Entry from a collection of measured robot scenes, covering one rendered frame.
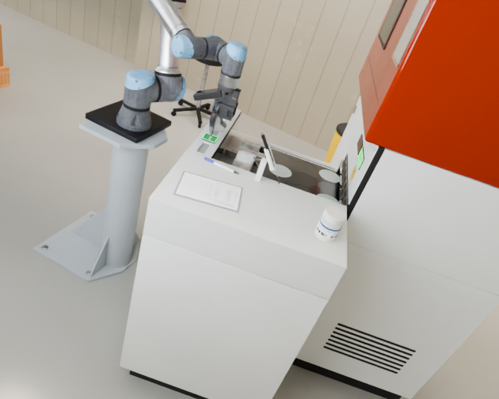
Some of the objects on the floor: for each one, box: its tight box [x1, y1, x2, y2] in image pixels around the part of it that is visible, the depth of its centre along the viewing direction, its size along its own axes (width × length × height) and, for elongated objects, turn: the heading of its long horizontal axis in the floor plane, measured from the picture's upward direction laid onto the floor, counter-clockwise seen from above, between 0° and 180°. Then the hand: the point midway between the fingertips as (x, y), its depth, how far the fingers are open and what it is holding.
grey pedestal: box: [33, 120, 168, 282], centre depth 208 cm, size 51×44×82 cm
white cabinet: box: [120, 234, 328, 399], centre depth 193 cm, size 64×96×82 cm, turn 147°
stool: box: [171, 59, 223, 128], centre depth 391 cm, size 51×48×61 cm
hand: (210, 131), depth 163 cm, fingers closed
